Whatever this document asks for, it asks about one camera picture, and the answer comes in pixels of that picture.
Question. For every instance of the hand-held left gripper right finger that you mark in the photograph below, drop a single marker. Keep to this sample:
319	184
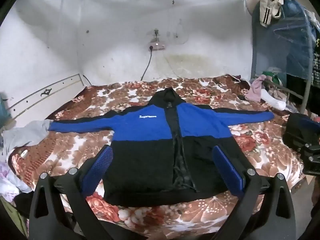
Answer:
228	172

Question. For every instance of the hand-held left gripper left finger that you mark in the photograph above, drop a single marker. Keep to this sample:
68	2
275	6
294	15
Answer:
96	172

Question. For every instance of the blue and black hooded jacket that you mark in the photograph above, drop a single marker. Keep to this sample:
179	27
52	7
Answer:
150	135

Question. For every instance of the brown floral blanket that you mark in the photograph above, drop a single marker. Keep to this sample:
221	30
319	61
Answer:
75	145

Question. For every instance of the red woven bed mat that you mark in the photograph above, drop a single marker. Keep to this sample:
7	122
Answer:
37	162

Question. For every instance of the green cloth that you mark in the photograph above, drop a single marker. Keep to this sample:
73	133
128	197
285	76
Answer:
273	77

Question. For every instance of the pink cloth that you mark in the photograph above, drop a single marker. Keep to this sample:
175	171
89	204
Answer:
255	90

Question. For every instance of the small black object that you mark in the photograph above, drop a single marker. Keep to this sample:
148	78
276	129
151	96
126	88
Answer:
241	97

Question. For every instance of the black printed hoodie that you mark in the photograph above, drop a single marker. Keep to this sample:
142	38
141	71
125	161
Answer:
316	60

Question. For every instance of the grey cloth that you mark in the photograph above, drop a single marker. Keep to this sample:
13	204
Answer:
22	135

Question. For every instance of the purple floral cloth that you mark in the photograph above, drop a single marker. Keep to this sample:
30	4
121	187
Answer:
10	180

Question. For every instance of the white headboard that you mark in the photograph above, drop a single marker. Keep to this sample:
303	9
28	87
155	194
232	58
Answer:
50	92

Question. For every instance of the white striped jacket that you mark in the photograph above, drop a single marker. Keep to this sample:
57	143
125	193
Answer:
268	5

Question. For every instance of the white power strip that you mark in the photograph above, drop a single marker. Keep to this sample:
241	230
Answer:
157	46

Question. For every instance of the grey metal bed frame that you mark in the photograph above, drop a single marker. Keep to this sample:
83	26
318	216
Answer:
308	80

